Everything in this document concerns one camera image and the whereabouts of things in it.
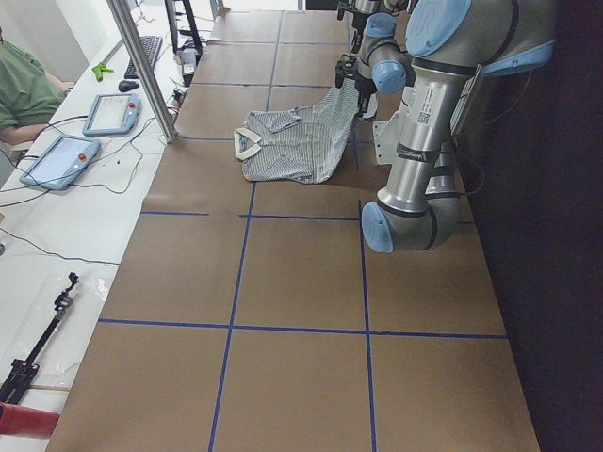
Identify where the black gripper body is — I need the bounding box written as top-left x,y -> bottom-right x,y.
334,55 -> 377,118

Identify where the navy white striped polo shirt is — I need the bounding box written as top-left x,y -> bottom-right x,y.
234,81 -> 358,184

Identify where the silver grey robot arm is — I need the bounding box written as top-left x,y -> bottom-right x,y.
335,0 -> 417,54
335,1 -> 558,253

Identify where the black computer keyboard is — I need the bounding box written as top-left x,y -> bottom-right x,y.
123,35 -> 164,80

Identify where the black computer mouse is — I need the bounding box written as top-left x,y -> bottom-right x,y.
118,79 -> 139,92

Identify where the upper teach pendant tablet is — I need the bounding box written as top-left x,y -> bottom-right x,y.
82,92 -> 141,137

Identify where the teach pendant tablet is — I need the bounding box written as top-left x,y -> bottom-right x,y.
20,135 -> 101,190
82,92 -> 141,137

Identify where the green plastic clip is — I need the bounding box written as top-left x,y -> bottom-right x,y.
91,61 -> 114,82

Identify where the brown paper table cover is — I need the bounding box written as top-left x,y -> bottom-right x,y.
48,9 -> 538,451

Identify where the lower teach pendant tablet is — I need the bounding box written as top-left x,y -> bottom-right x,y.
20,135 -> 101,190

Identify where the person in green shirt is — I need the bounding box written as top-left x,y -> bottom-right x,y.
1,37 -> 73,146

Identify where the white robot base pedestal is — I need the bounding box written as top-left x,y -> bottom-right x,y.
372,104 -> 405,165

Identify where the aluminium profile post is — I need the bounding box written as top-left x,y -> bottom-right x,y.
106,0 -> 177,143

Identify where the black camera tripod head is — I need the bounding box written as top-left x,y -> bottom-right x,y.
1,272 -> 79,405

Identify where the red handled tool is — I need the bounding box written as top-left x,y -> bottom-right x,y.
0,402 -> 60,439

